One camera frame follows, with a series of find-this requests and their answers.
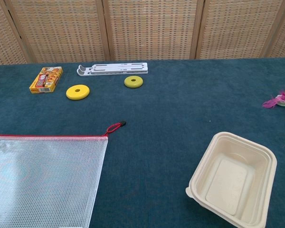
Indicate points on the white mesh zipper pouch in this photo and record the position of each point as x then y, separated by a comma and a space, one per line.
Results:
38, 178

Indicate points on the teal blue table cloth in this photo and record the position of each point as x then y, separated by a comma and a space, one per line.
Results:
156, 114

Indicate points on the white folding laptop stand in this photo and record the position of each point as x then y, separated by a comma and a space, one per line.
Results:
114, 69

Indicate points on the yellow curry roux box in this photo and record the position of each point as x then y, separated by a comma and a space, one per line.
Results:
46, 79

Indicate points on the beige pulp food container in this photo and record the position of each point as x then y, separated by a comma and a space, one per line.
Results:
228, 180

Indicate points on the colourful feather shuttlecock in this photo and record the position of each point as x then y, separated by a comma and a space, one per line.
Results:
283, 98

